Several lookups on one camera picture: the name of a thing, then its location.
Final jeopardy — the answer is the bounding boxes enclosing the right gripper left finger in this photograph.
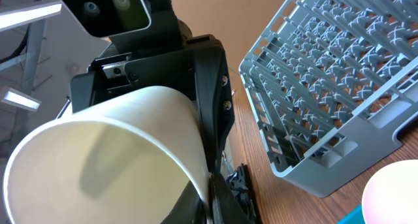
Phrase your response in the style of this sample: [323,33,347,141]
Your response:
[161,181,206,224]

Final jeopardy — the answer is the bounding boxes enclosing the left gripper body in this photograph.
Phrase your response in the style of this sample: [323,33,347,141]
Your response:
[70,35,224,112]

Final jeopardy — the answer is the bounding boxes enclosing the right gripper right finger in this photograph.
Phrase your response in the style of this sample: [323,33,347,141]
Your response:
[210,171,258,224]

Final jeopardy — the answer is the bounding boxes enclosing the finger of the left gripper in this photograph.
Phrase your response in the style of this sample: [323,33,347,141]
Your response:
[195,49,234,172]

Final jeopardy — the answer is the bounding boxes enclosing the white paper cup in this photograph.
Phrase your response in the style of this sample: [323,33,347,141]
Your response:
[3,86,210,223]

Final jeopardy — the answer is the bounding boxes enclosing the pink bowl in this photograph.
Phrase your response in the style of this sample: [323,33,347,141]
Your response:
[362,159,417,224]

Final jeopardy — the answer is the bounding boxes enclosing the grey plastic dish rack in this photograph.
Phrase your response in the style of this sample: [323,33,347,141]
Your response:
[239,0,417,197]

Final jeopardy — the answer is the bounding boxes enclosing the teal plastic tray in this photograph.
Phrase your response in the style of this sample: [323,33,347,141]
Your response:
[337,205,365,224]

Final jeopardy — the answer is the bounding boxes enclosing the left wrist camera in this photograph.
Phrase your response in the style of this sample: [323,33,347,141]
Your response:
[61,0,152,38]

